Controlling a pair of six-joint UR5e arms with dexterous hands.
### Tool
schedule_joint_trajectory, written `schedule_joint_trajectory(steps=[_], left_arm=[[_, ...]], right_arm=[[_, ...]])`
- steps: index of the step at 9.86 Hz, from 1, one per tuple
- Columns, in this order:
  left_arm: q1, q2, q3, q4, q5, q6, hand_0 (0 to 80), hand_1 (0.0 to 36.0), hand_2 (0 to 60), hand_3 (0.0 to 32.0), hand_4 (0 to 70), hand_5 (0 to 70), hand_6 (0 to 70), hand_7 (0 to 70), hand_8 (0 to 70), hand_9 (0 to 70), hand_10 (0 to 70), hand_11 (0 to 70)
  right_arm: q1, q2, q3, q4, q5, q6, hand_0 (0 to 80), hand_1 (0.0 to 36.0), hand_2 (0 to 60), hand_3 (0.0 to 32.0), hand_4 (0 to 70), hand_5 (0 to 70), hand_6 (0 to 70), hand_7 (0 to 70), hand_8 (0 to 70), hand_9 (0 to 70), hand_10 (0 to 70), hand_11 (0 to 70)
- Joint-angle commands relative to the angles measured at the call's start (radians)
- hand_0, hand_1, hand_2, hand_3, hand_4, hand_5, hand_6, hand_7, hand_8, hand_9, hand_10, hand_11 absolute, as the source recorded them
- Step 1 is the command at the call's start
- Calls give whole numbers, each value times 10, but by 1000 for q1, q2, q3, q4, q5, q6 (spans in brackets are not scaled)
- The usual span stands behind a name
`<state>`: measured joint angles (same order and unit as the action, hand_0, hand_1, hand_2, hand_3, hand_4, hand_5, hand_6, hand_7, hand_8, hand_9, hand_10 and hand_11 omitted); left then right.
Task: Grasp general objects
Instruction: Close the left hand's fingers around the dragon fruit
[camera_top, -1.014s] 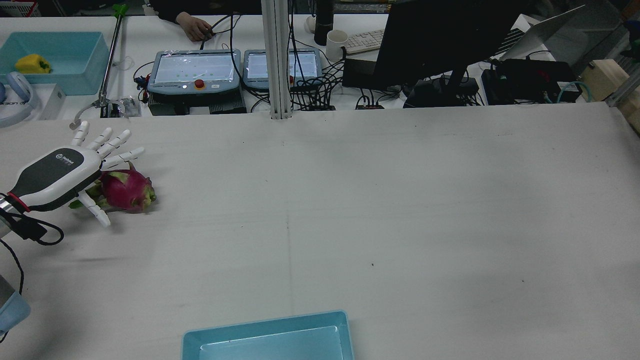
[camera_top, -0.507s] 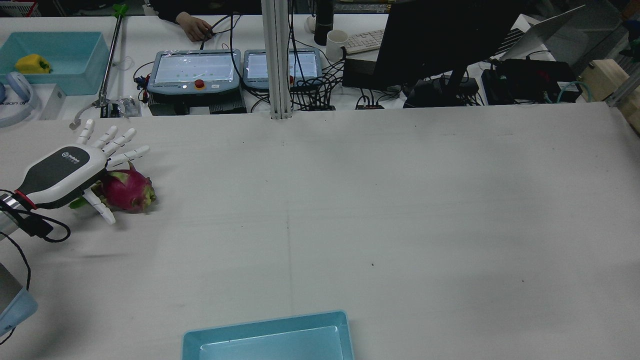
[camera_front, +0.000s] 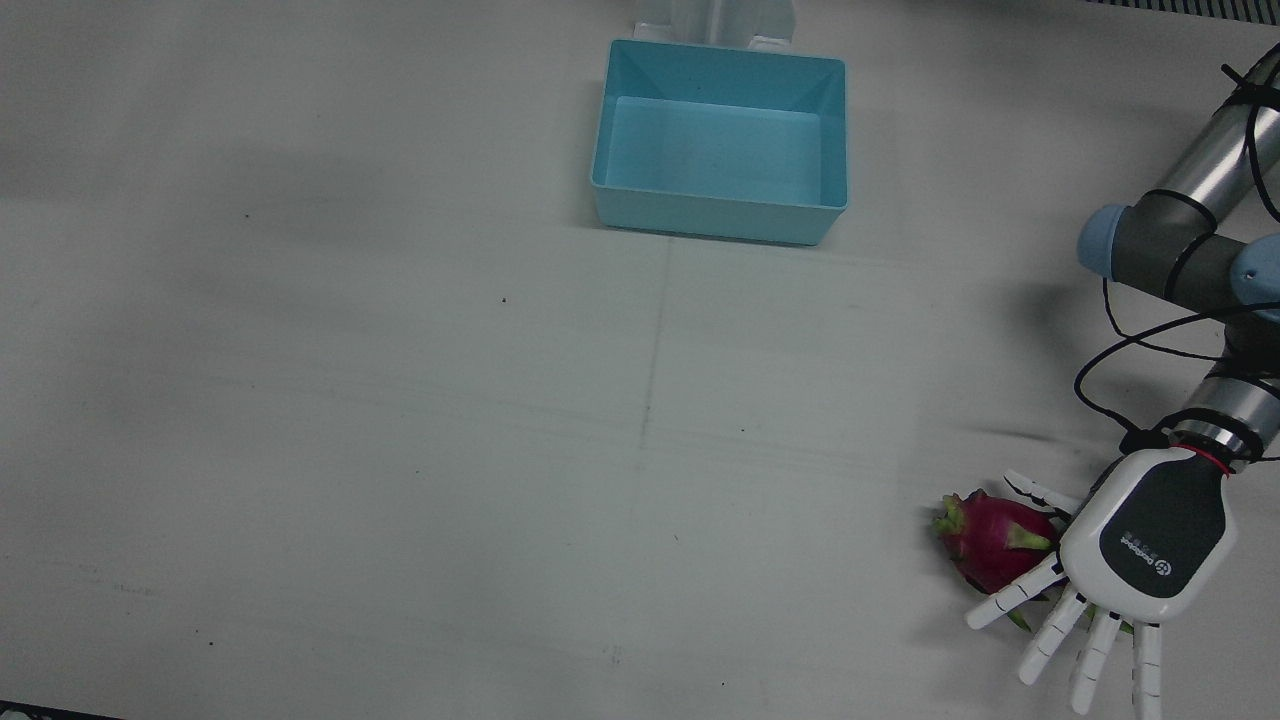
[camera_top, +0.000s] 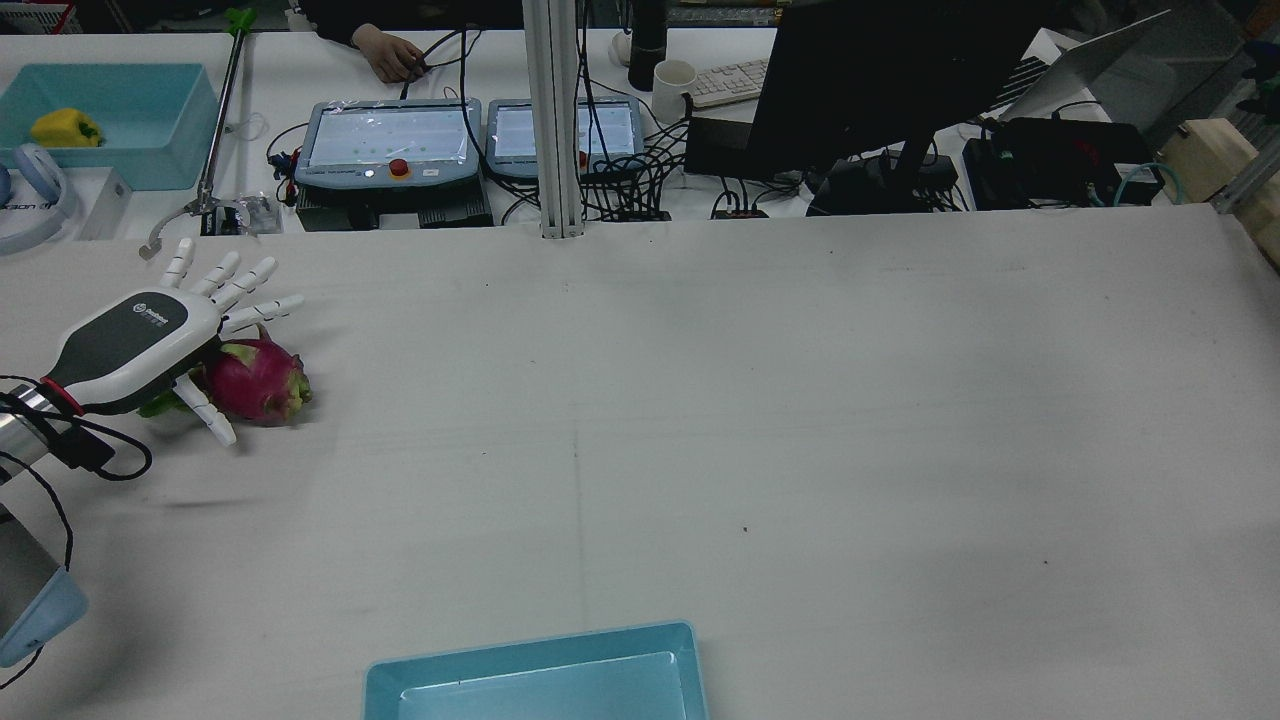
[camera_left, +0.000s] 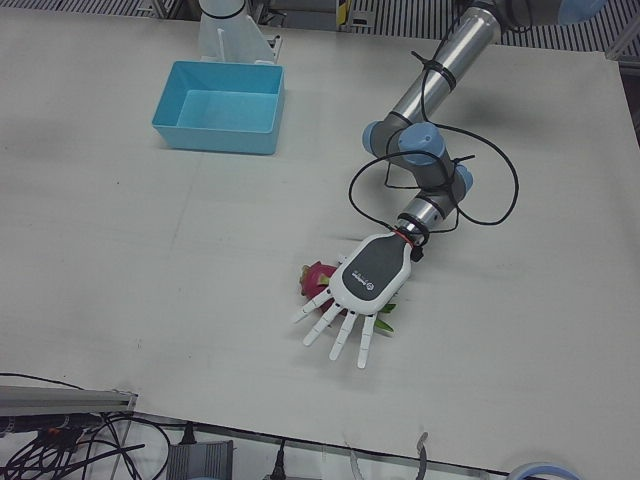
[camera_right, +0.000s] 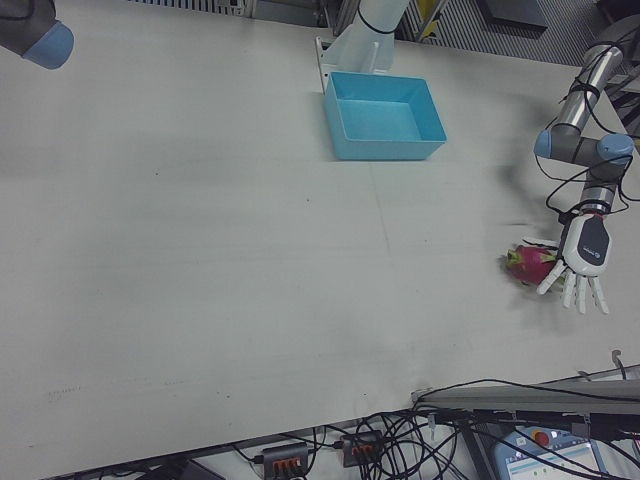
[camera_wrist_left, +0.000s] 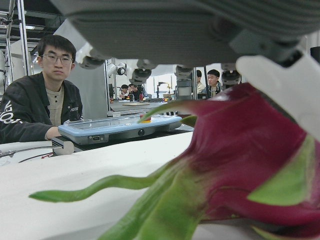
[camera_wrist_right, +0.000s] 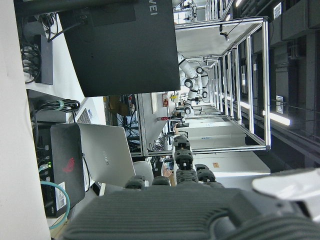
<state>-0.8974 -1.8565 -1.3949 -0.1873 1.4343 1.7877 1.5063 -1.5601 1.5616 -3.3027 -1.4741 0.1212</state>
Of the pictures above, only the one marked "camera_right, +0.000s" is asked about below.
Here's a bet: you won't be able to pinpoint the tangled black cables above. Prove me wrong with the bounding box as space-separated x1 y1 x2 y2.
344 407 501 480

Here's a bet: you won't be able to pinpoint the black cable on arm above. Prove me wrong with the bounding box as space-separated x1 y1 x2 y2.
533 43 635 227

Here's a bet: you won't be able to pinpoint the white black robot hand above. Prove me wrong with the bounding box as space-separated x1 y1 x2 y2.
536 212 614 316

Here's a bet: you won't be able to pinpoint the empty light blue bin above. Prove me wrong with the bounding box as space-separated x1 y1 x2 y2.
322 70 448 163

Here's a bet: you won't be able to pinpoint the aluminium frame post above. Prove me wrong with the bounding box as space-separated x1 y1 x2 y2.
411 364 640 417

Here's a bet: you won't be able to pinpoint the black usb hub orange ports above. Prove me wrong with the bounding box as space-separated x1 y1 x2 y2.
253 441 310 477
333 431 387 470

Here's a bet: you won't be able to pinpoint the pink dragon fruit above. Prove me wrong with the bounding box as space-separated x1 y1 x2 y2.
497 243 567 290

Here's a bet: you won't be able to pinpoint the teach pendant with red button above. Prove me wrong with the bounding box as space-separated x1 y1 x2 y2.
491 424 615 480

